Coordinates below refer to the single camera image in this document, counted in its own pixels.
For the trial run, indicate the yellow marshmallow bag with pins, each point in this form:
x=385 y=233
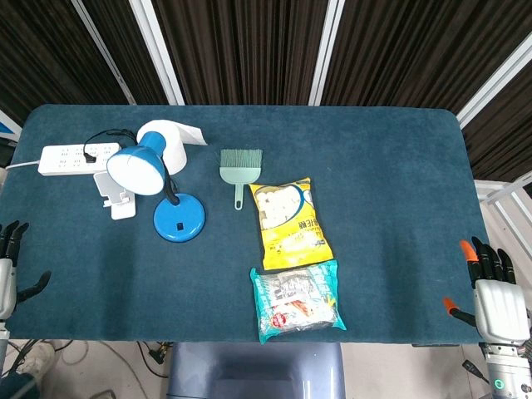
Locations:
x=291 y=232

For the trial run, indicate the green hand brush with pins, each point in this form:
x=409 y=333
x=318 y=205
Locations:
x=240 y=172

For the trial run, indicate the blue-grey robot torso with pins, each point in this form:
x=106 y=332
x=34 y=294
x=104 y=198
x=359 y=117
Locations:
x=253 y=370

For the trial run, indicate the white power strip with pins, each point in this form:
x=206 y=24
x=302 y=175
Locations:
x=62 y=160

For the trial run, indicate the teal instant noodle pack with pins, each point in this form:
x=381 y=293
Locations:
x=291 y=299

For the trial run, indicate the white shoe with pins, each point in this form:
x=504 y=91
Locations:
x=39 y=359

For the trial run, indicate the blue and white board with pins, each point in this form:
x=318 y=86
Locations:
x=8 y=126

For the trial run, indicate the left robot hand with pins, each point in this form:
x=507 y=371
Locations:
x=7 y=282

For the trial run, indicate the white partition frame post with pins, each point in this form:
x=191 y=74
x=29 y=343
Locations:
x=158 y=54
x=326 y=54
x=494 y=81

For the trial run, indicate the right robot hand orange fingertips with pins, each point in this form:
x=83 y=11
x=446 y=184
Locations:
x=500 y=307

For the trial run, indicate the white toilet paper roll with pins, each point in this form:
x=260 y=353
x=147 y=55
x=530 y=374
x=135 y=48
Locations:
x=175 y=145

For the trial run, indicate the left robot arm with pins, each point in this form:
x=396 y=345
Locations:
x=3 y=345

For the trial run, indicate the thin grey partition post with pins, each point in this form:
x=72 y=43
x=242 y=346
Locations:
x=104 y=54

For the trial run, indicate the aluminium frame rack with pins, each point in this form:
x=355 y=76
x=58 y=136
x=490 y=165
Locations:
x=505 y=199

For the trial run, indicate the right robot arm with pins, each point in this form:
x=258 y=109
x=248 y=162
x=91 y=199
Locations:
x=505 y=370

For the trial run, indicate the blue desk lamp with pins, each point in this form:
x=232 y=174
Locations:
x=178 y=216

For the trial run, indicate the black connector on floor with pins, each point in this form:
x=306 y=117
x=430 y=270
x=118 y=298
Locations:
x=474 y=370

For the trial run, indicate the dark teal tablecloth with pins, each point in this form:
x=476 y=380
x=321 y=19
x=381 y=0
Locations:
x=374 y=208

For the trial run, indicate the white phone stand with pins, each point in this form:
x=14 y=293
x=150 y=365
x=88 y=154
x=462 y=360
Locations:
x=123 y=210

